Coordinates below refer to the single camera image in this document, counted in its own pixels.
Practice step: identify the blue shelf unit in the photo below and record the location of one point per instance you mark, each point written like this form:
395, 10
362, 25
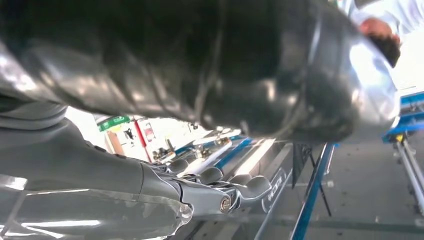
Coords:
407, 126

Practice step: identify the person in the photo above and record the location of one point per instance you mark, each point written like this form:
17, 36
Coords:
381, 43

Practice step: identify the green wall sign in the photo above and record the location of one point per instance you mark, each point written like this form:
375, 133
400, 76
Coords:
114, 123

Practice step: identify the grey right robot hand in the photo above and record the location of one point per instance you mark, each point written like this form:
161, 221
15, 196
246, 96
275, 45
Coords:
198, 49

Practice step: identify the tall blue metal upright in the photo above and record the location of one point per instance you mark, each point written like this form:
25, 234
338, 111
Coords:
311, 198

